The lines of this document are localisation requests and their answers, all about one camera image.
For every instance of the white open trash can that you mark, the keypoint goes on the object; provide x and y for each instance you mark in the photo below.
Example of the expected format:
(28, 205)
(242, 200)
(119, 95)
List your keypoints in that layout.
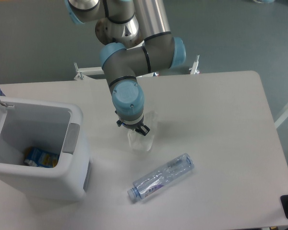
(51, 126)

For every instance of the blue yellow snack packet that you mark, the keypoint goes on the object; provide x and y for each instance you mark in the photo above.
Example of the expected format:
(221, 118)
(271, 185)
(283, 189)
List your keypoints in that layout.
(36, 157)

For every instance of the clear plastic water bottle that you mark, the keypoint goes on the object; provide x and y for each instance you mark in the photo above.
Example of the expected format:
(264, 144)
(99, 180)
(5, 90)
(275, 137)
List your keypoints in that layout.
(160, 177)

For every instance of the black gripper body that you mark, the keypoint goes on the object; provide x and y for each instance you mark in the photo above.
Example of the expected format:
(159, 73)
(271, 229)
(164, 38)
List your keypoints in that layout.
(135, 124)

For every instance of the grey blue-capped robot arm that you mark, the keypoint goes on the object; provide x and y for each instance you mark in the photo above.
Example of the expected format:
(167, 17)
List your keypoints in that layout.
(164, 50)

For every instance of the white plastic wrapper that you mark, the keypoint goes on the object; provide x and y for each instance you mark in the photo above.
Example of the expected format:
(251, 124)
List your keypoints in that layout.
(139, 142)

